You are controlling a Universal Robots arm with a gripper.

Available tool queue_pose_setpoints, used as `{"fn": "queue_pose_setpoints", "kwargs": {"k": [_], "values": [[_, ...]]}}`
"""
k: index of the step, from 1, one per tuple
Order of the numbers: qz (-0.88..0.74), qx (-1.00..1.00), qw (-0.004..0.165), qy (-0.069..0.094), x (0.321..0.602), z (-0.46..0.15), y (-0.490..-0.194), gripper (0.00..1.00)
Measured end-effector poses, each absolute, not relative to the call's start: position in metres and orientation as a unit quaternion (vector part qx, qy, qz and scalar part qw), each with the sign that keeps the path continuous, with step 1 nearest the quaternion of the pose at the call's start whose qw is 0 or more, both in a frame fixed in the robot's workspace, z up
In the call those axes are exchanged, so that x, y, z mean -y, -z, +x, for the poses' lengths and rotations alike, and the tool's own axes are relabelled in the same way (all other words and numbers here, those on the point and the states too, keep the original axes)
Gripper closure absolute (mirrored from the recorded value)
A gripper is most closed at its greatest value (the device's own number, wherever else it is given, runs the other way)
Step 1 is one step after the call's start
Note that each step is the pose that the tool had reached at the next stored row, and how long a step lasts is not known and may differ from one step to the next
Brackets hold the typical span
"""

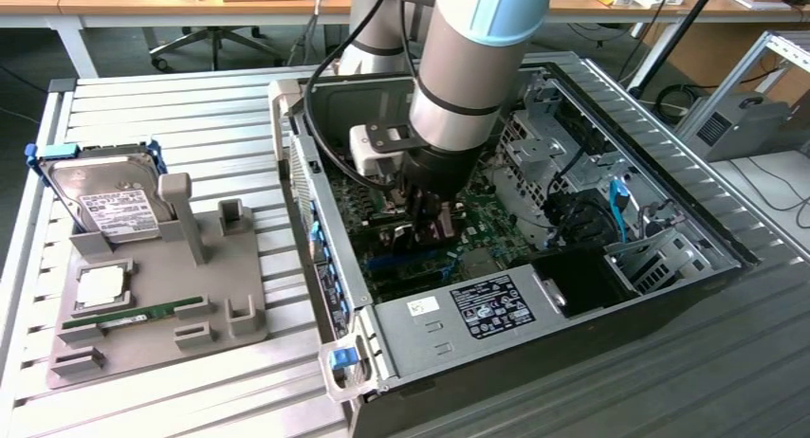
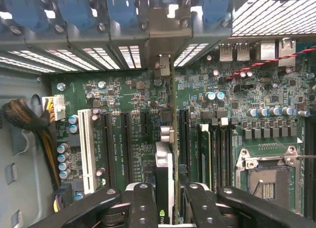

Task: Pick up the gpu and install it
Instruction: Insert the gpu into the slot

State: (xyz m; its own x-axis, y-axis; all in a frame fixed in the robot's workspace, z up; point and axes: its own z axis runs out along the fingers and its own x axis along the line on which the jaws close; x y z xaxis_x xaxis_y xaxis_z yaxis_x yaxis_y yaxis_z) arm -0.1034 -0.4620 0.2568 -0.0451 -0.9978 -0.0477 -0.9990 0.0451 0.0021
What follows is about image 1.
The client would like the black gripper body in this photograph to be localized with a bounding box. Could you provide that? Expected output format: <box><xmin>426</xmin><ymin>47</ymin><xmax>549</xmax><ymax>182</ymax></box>
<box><xmin>402</xmin><ymin>146</ymin><xmax>486</xmax><ymax>205</ymax></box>

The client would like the graphics card with metal bracket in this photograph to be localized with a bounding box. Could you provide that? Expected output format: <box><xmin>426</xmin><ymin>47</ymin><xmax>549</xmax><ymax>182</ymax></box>
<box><xmin>329</xmin><ymin>209</ymin><xmax>468</xmax><ymax>264</ymax></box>

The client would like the CPU socket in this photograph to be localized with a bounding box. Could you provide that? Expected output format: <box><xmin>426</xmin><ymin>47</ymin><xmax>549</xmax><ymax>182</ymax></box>
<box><xmin>373</xmin><ymin>175</ymin><xmax>413</xmax><ymax>217</ymax></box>

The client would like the green motherboard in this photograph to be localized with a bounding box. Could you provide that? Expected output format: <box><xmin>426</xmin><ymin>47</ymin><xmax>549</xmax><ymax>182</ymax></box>
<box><xmin>322</xmin><ymin>143</ymin><xmax>546</xmax><ymax>304</ymax></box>

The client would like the blue expansion slot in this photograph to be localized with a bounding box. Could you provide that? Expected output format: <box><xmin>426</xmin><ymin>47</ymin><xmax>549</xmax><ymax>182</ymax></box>
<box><xmin>365</xmin><ymin>247</ymin><xmax>445</xmax><ymax>270</ymax></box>

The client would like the silver chipset heat sink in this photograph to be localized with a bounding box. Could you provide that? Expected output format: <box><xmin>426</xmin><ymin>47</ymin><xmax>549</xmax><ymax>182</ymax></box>
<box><xmin>461</xmin><ymin>246</ymin><xmax>508</xmax><ymax>281</ymax></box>

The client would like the black expansion slot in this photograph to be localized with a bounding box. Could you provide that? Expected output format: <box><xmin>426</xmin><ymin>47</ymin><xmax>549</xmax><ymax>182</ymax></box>
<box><xmin>373</xmin><ymin>266</ymin><xmax>457</xmax><ymax>295</ymax></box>

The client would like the silver disk bay cage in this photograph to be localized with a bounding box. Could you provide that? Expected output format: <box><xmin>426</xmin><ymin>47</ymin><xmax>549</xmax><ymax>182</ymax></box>
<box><xmin>493</xmin><ymin>86</ymin><xmax>641</xmax><ymax>249</ymax></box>

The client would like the grey power supply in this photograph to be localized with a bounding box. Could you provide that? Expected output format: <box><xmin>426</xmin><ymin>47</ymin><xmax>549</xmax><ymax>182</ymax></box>
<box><xmin>370</xmin><ymin>265</ymin><xmax>565</xmax><ymax>380</ymax></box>

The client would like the silver perforated disk bay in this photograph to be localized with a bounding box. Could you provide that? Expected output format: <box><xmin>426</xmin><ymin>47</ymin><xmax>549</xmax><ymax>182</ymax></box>
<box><xmin>604</xmin><ymin>228</ymin><xmax>721</xmax><ymax>295</ymax></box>

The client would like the open black PC case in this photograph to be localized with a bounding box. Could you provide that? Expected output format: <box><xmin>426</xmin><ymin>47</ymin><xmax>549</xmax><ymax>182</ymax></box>
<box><xmin>269</xmin><ymin>61</ymin><xmax>761</xmax><ymax>438</ymax></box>

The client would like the grey plastic parts rack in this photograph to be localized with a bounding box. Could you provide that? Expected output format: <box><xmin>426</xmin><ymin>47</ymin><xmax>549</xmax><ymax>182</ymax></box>
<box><xmin>47</xmin><ymin>172</ymin><xmax>274</xmax><ymax>394</ymax></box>

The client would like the black office chair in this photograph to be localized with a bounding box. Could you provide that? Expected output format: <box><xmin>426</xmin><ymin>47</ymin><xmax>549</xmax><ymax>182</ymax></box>
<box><xmin>149</xmin><ymin>26</ymin><xmax>286</xmax><ymax>72</ymax></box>

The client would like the cluttered wooden desk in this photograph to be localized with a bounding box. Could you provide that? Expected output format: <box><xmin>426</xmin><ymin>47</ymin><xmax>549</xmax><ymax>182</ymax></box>
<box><xmin>544</xmin><ymin>0</ymin><xmax>810</xmax><ymax>41</ymax></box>

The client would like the silver hard disk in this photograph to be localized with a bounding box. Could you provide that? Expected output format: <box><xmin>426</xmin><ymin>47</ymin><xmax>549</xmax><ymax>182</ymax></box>
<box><xmin>44</xmin><ymin>156</ymin><xmax>177</xmax><ymax>247</ymax></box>

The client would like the black stand pole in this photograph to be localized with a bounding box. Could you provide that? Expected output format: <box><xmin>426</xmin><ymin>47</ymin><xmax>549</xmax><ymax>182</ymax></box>
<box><xmin>626</xmin><ymin>0</ymin><xmax>724</xmax><ymax>96</ymax></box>

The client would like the brown wooden panel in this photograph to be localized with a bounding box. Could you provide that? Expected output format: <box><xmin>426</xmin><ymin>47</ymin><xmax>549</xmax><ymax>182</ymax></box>
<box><xmin>642</xmin><ymin>23</ymin><xmax>810</xmax><ymax>91</ymax></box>

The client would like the grey control box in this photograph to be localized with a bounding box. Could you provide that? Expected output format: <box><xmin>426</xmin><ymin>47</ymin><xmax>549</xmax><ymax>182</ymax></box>
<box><xmin>696</xmin><ymin>94</ymin><xmax>809</xmax><ymax>162</ymax></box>

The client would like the green RAM stick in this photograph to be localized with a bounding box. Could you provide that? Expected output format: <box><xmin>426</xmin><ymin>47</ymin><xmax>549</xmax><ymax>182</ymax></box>
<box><xmin>62</xmin><ymin>299</ymin><xmax>209</xmax><ymax>333</ymax></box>

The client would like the silver CPU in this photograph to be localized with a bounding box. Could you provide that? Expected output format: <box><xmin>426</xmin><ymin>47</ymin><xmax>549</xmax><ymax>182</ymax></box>
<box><xmin>74</xmin><ymin>269</ymin><xmax>129</xmax><ymax>311</ymax></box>

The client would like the blue disk caddy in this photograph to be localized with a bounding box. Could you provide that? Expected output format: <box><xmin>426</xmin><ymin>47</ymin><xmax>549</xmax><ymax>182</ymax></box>
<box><xmin>20</xmin><ymin>138</ymin><xmax>167</xmax><ymax>235</ymax></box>

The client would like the long wooden desk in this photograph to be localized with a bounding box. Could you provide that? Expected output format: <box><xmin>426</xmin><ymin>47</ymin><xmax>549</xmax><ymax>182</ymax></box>
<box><xmin>0</xmin><ymin>0</ymin><xmax>354</xmax><ymax>79</ymax></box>

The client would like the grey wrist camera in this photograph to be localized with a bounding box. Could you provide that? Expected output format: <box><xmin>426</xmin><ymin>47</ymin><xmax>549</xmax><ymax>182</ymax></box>
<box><xmin>349</xmin><ymin>122</ymin><xmax>423</xmax><ymax>177</ymax></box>

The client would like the black power wire bundle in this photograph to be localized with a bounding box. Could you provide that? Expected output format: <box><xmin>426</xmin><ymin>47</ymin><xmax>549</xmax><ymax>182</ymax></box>
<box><xmin>544</xmin><ymin>191</ymin><xmax>620</xmax><ymax>249</ymax></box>

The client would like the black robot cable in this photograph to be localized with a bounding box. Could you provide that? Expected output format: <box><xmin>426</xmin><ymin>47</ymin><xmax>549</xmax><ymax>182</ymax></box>
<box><xmin>302</xmin><ymin>0</ymin><xmax>413</xmax><ymax>189</ymax></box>

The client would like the blue disk wire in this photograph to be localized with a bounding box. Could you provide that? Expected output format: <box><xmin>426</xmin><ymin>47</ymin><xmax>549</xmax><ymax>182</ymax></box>
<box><xmin>608</xmin><ymin>177</ymin><xmax>634</xmax><ymax>245</ymax></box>

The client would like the black hanging cable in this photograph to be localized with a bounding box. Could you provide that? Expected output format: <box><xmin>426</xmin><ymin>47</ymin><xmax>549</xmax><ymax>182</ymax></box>
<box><xmin>290</xmin><ymin>0</ymin><xmax>331</xmax><ymax>67</ymax></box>

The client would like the black coiled cable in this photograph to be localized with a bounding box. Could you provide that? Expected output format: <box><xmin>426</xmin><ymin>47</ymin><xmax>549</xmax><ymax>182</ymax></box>
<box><xmin>654</xmin><ymin>84</ymin><xmax>714</xmax><ymax>121</ymax></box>

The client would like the aluminium profile frame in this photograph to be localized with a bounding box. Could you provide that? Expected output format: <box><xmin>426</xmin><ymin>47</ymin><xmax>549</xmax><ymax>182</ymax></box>
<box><xmin>674</xmin><ymin>29</ymin><xmax>810</xmax><ymax>136</ymax></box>

